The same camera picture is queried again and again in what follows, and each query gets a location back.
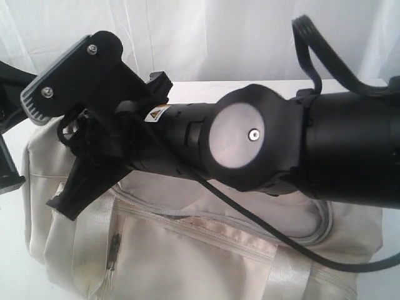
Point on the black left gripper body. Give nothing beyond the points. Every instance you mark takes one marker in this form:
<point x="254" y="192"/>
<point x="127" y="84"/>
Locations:
<point x="13" y="82"/>

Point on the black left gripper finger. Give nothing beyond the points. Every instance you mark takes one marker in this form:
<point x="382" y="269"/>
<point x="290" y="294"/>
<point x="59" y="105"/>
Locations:
<point x="11" y="180"/>

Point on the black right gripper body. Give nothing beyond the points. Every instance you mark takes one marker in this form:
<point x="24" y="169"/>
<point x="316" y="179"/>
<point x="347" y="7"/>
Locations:
<point x="98" y="129"/>

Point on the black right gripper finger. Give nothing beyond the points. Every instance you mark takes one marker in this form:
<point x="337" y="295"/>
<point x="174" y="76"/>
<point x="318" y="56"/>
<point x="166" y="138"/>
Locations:
<point x="86" y="182"/>

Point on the cream white duffel bag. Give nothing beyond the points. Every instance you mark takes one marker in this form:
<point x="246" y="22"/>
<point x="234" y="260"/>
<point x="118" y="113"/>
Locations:
<point x="159" y="237"/>

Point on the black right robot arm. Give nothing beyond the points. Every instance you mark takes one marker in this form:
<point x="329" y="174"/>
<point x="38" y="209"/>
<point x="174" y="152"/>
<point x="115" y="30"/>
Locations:
<point x="341" y="147"/>

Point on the white backdrop curtain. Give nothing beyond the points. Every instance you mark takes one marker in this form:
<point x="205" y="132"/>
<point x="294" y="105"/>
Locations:
<point x="205" y="40"/>

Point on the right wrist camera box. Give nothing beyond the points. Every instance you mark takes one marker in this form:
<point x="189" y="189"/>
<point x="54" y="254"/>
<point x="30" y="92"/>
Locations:
<point x="72" y="77"/>

